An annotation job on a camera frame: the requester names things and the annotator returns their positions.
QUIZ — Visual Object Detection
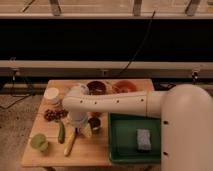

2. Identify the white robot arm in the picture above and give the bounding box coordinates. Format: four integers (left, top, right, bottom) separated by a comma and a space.
62, 84, 213, 171

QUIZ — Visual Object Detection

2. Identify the small metal cup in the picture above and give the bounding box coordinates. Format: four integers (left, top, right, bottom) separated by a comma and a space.
88, 117, 101, 133

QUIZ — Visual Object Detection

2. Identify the white paper cup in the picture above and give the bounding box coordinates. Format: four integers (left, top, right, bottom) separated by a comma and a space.
44, 87, 60, 105

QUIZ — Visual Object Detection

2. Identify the dark brown bowl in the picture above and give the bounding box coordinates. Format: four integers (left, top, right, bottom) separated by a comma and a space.
87, 81, 106, 95

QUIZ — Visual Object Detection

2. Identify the orange bowl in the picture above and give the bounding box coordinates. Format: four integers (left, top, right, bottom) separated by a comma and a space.
112, 80, 137, 93

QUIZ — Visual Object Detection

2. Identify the orange fruit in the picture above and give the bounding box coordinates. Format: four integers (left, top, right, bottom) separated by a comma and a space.
89, 112, 102, 117

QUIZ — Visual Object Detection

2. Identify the bunch of red grapes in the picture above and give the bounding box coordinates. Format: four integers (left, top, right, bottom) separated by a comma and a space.
44, 109, 68, 122

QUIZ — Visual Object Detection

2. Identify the green plastic tray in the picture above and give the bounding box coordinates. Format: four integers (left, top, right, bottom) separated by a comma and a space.
108, 113, 161, 164

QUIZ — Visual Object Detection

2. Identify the grey sponge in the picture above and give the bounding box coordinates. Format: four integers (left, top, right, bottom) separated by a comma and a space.
137, 129, 152, 151

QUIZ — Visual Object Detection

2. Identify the green cucumber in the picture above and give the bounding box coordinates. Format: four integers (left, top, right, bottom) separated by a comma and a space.
58, 121, 65, 144

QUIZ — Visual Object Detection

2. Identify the wooden table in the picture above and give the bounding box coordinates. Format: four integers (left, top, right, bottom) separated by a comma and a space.
21, 79, 154, 168

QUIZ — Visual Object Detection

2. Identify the green apple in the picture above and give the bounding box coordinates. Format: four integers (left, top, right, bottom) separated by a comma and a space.
30, 134, 48, 152

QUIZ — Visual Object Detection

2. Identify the black floor cable left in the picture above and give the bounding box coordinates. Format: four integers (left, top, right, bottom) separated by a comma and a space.
0, 69, 34, 111

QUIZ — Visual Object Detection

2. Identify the black hanging cable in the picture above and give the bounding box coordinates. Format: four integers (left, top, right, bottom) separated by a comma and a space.
118, 9, 157, 76

